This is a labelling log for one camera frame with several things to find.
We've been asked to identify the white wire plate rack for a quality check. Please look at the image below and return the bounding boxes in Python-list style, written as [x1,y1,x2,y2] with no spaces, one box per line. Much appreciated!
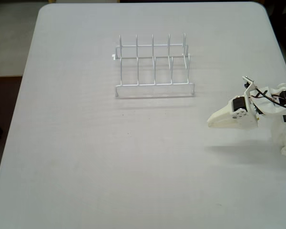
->
[111,32,195,98]

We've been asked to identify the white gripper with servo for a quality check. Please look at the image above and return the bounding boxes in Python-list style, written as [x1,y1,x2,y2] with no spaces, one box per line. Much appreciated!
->
[206,95,260,130]

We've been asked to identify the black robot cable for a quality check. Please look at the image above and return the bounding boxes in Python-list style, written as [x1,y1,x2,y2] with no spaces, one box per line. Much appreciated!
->
[250,87,286,111]

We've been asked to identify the wrist camera on white mount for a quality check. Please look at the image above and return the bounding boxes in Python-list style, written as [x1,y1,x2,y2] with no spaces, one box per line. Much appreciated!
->
[242,75,258,97]

